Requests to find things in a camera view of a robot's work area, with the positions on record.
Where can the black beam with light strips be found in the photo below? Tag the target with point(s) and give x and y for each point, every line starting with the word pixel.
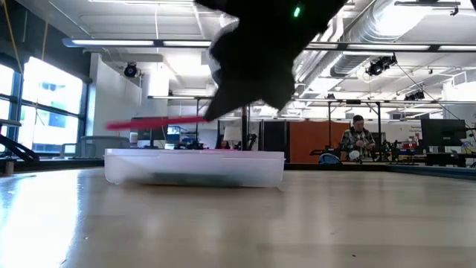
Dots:
pixel 111 42

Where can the blue round bag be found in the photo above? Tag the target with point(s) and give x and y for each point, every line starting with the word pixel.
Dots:
pixel 329 159

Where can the black aluminium table frame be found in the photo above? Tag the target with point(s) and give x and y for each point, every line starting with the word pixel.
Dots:
pixel 56 165

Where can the orange partition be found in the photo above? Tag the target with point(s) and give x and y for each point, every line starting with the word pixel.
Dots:
pixel 312 141

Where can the pink marker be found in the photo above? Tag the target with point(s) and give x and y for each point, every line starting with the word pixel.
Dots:
pixel 148 123

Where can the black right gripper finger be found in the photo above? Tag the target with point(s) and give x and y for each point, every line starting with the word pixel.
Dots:
pixel 230 98

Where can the person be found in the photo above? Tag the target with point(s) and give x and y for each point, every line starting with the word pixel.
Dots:
pixel 357 139

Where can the clear plastic supply box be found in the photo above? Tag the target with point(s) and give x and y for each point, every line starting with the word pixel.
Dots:
pixel 193 167

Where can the black ceiling spotlight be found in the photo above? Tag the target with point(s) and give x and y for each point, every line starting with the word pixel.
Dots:
pixel 131 70
pixel 379 66
pixel 414 95

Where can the grey storage bin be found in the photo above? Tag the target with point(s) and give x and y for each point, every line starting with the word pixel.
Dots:
pixel 104 147

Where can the black background workstation frame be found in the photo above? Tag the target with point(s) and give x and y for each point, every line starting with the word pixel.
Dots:
pixel 329 126

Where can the black monitor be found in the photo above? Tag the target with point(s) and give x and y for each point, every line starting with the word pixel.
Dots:
pixel 148 138
pixel 442 134

